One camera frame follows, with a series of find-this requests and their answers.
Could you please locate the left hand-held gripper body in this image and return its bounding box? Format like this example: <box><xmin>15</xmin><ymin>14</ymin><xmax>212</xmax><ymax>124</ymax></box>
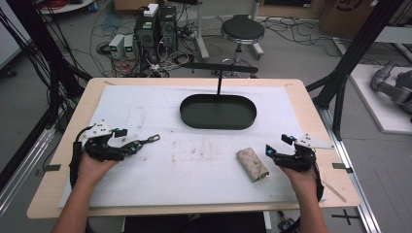
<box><xmin>81</xmin><ymin>119</ymin><xmax>130</xmax><ymax>163</ymax></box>

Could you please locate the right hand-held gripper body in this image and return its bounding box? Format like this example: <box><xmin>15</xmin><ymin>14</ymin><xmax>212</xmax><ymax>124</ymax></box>
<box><xmin>275</xmin><ymin>133</ymin><xmax>335</xmax><ymax>173</ymax></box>

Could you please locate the beige patterned key case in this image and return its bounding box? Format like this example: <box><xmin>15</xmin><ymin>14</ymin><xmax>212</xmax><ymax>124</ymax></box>
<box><xmin>235</xmin><ymin>147</ymin><xmax>270</xmax><ymax>183</ymax></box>

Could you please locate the black oval tray with hanger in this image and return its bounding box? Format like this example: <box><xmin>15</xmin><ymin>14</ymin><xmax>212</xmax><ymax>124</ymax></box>
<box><xmin>179</xmin><ymin>62</ymin><xmax>259</xmax><ymax>131</ymax></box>

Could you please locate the person's left hand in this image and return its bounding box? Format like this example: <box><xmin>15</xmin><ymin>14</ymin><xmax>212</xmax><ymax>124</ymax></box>
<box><xmin>77</xmin><ymin>150</ymin><xmax>120</xmax><ymax>189</ymax></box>

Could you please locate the person's right hand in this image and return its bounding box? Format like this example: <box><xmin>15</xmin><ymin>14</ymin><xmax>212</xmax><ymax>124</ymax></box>
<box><xmin>279</xmin><ymin>164</ymin><xmax>318</xmax><ymax>197</ymax></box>

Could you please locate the thin wooden stick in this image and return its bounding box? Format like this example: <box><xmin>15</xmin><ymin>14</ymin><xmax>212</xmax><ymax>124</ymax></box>
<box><xmin>323</xmin><ymin>182</ymin><xmax>348</xmax><ymax>204</ymax></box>

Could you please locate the white table mat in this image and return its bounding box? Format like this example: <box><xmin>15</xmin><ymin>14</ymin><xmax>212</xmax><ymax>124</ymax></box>
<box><xmin>57</xmin><ymin>83</ymin><xmax>328</xmax><ymax>209</ymax></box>

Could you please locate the black tape cross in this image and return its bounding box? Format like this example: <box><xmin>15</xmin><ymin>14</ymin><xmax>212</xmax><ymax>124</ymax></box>
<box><xmin>330</xmin><ymin>208</ymin><xmax>361</xmax><ymax>227</ymax></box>

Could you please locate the white floor board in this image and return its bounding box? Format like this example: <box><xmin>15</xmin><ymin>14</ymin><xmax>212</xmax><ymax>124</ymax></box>
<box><xmin>349</xmin><ymin>63</ymin><xmax>412</xmax><ymax>136</ymax></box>

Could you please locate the grey power supply unit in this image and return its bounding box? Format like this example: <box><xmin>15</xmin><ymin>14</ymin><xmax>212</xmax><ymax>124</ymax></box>
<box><xmin>108</xmin><ymin>33</ymin><xmax>126</xmax><ymax>60</ymax></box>
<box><xmin>122</xmin><ymin>33</ymin><xmax>138</xmax><ymax>60</ymax></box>

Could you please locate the black computer tower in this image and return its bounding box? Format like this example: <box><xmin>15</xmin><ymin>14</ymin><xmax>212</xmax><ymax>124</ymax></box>
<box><xmin>157</xmin><ymin>4</ymin><xmax>179</xmax><ymax>52</ymax></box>
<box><xmin>133</xmin><ymin>3</ymin><xmax>160</xmax><ymax>63</ymax></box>

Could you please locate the white power strip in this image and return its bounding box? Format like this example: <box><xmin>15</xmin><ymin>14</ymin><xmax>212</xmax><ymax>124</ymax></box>
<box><xmin>332</xmin><ymin>36</ymin><xmax>350</xmax><ymax>56</ymax></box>

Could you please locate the black round stool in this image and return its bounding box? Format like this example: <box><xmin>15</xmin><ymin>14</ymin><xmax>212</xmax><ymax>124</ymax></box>
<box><xmin>220</xmin><ymin>14</ymin><xmax>266</xmax><ymax>66</ymax></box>

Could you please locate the white desk leg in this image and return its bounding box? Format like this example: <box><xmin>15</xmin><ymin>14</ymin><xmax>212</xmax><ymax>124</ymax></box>
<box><xmin>193</xmin><ymin>0</ymin><xmax>211</xmax><ymax>61</ymax></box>

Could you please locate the brown cardboard box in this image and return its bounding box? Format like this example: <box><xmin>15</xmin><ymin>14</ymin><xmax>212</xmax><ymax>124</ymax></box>
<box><xmin>318</xmin><ymin>0</ymin><xmax>404</xmax><ymax>42</ymax></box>

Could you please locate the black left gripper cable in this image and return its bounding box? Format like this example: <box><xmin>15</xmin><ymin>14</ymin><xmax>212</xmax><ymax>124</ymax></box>
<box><xmin>68</xmin><ymin>125</ymin><xmax>95</xmax><ymax>189</ymax></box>

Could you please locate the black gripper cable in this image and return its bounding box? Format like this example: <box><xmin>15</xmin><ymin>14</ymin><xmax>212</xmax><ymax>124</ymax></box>
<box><xmin>68</xmin><ymin>125</ymin><xmax>95</xmax><ymax>189</ymax></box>
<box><xmin>310</xmin><ymin>159</ymin><xmax>326</xmax><ymax>204</ymax></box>

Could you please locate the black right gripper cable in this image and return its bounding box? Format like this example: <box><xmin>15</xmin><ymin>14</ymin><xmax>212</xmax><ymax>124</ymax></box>
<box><xmin>310</xmin><ymin>159</ymin><xmax>326</xmax><ymax>204</ymax></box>

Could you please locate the aluminium rail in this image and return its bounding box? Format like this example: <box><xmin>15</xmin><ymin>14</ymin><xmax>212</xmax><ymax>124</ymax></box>
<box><xmin>0</xmin><ymin>125</ymin><xmax>56</xmax><ymax>218</ymax></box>
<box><xmin>316</xmin><ymin>106</ymin><xmax>384</xmax><ymax>233</ymax></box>

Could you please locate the black frame post with cables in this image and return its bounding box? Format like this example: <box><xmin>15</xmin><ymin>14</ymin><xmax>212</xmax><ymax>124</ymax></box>
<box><xmin>4</xmin><ymin>0</ymin><xmax>93</xmax><ymax>130</ymax></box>

